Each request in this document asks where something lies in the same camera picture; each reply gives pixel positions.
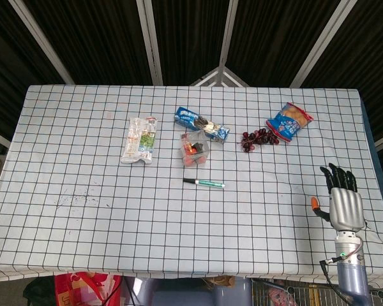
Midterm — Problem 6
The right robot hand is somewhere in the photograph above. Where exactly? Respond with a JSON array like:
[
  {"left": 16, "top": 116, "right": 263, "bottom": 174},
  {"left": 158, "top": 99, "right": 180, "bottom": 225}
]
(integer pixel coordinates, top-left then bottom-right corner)
[{"left": 310, "top": 163, "right": 366, "bottom": 232}]

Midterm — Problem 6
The white green marker body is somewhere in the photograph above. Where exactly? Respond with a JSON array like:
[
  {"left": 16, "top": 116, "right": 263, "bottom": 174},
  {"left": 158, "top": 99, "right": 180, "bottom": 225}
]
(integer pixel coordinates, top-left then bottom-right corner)
[{"left": 193, "top": 178, "right": 226, "bottom": 189}]

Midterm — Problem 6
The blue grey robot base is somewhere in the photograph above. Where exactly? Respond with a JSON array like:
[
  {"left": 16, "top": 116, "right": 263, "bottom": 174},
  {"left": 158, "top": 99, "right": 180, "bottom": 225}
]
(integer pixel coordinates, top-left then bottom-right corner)
[{"left": 124, "top": 276, "right": 253, "bottom": 306}]

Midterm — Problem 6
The blue red snack bag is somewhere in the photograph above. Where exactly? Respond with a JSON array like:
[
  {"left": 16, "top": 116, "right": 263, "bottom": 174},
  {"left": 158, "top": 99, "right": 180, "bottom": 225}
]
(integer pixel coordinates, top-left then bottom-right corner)
[{"left": 265, "top": 101, "right": 315, "bottom": 143}]

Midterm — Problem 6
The red grape bunch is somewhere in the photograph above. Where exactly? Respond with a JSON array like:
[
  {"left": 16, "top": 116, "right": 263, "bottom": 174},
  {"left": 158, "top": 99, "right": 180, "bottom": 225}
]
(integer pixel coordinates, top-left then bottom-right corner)
[{"left": 241, "top": 127, "right": 280, "bottom": 153}]

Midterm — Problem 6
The brown paper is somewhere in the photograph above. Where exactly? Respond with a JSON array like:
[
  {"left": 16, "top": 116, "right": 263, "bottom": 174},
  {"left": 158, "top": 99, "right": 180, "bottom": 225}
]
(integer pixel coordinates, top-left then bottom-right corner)
[{"left": 201, "top": 276, "right": 236, "bottom": 287}]

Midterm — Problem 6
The clear box with red sweets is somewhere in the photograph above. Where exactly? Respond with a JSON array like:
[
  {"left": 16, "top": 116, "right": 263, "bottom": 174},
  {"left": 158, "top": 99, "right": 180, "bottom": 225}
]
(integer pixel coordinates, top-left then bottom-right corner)
[{"left": 179, "top": 129, "right": 211, "bottom": 167}]

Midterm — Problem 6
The white triangular partition foot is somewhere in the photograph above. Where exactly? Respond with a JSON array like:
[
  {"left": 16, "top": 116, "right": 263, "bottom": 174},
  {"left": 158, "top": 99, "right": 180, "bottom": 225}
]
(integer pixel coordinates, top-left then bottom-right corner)
[{"left": 190, "top": 66, "right": 250, "bottom": 87}]

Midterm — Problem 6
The blue cookie box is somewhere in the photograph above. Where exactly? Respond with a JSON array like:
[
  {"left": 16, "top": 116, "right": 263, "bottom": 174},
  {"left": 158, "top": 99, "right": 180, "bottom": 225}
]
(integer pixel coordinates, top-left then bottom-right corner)
[{"left": 174, "top": 106, "right": 230, "bottom": 144}]

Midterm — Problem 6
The white green snack packet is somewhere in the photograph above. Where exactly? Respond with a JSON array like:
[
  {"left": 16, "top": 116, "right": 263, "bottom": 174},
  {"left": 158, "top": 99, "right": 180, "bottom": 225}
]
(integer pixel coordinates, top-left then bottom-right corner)
[{"left": 120, "top": 116, "right": 159, "bottom": 165}]

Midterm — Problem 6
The white checked tablecloth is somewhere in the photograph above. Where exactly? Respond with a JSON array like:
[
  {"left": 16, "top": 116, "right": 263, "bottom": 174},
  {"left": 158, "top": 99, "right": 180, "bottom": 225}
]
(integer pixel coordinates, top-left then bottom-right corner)
[{"left": 0, "top": 84, "right": 383, "bottom": 284}]

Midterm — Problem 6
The red shopping bag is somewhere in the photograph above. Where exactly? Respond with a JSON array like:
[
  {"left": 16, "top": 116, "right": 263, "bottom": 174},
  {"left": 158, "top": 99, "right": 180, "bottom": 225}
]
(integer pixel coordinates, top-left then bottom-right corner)
[{"left": 53, "top": 271, "right": 123, "bottom": 306}]

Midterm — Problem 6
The black bag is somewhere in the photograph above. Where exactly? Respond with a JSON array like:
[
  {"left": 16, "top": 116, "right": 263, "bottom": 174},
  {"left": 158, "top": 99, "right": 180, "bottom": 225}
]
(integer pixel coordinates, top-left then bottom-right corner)
[{"left": 22, "top": 276, "right": 57, "bottom": 306}]

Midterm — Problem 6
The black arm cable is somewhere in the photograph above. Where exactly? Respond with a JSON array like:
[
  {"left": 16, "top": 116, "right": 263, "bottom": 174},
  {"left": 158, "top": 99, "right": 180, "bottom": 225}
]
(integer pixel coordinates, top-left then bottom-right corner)
[{"left": 319, "top": 235, "right": 366, "bottom": 303}]

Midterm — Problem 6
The wire basket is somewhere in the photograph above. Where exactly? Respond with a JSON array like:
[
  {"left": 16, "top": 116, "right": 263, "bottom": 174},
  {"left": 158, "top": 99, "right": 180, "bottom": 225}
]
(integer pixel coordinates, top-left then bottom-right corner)
[{"left": 252, "top": 277, "right": 383, "bottom": 306}]

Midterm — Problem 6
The white metal partition post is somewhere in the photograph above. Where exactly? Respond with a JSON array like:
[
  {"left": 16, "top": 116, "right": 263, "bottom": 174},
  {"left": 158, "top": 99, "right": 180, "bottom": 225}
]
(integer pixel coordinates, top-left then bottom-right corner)
[
  {"left": 218, "top": 0, "right": 240, "bottom": 69},
  {"left": 135, "top": 0, "right": 164, "bottom": 86},
  {"left": 289, "top": 0, "right": 360, "bottom": 89},
  {"left": 8, "top": 0, "right": 76, "bottom": 85}
]

